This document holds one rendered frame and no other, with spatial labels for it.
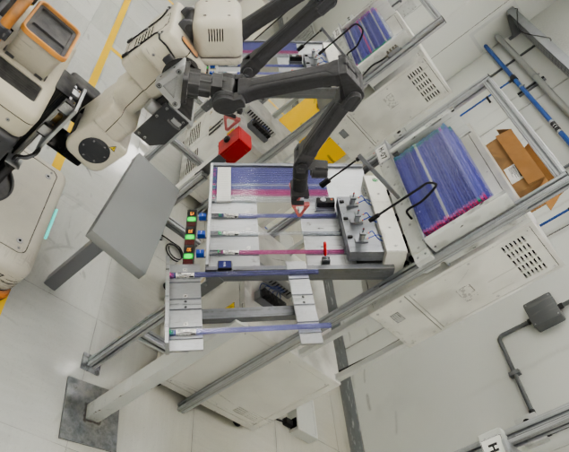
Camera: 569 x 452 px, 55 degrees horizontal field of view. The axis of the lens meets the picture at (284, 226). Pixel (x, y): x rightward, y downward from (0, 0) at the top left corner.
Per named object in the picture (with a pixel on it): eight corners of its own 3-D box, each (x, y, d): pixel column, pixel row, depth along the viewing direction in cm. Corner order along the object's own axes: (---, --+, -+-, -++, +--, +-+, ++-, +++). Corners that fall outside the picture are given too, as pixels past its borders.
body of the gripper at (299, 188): (306, 183, 211) (307, 167, 206) (309, 200, 203) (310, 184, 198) (289, 183, 210) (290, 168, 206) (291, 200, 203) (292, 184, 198)
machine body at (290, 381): (143, 386, 245) (245, 321, 221) (159, 273, 298) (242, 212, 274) (244, 436, 280) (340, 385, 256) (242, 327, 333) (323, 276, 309)
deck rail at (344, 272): (205, 282, 205) (204, 270, 201) (205, 277, 206) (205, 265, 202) (392, 279, 211) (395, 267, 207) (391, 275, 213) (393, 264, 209)
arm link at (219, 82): (207, 71, 163) (205, 84, 160) (241, 77, 165) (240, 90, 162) (204, 92, 170) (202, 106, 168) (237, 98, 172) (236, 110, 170)
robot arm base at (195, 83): (185, 59, 164) (183, 77, 155) (212, 64, 165) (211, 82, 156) (183, 85, 169) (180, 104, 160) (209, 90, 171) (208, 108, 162)
